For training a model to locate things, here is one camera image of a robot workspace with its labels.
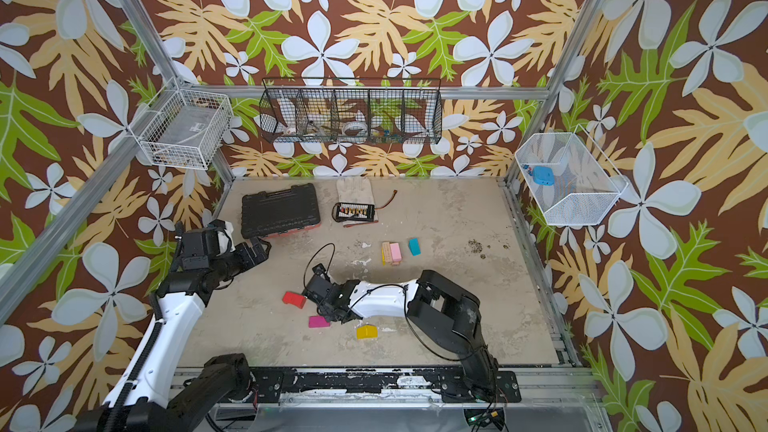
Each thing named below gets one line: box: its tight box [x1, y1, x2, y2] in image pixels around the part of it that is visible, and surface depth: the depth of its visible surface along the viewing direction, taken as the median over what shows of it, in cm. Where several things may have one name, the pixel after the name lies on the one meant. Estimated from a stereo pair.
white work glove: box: [336, 176, 374, 204], surface depth 117 cm
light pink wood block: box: [389, 242, 403, 262], surface depth 97 cm
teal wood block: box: [408, 238, 421, 257], surface depth 101 cm
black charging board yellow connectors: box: [336, 202, 375, 222], surface depth 109 cm
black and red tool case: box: [241, 183, 321, 239], surface depth 109 cm
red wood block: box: [282, 291, 306, 309], surface depth 90 cm
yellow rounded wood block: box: [356, 325, 379, 340], surface depth 84 cm
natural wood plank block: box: [382, 242, 391, 263], surface depth 97 cm
